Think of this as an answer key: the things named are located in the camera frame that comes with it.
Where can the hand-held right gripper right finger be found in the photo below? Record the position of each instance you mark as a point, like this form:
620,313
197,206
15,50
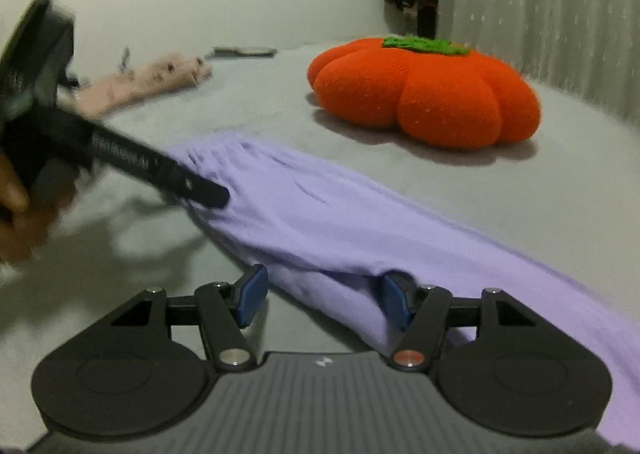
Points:
395,301

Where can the purple pants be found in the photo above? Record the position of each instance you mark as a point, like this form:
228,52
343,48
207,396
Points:
350,234

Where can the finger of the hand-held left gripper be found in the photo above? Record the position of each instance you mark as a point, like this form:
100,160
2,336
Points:
200,186

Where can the large orange pumpkin cushion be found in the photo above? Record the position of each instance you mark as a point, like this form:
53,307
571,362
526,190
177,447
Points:
430,89

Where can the grey bed sheet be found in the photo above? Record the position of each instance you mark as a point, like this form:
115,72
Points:
500,194

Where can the dark flat phone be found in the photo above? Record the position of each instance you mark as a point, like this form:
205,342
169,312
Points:
245,52

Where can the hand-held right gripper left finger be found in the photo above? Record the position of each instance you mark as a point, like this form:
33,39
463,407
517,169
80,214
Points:
252,294

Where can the grey star print curtain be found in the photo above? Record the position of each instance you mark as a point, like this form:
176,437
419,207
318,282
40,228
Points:
540,9

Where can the person's left hand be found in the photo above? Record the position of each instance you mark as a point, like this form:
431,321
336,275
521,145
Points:
20,234

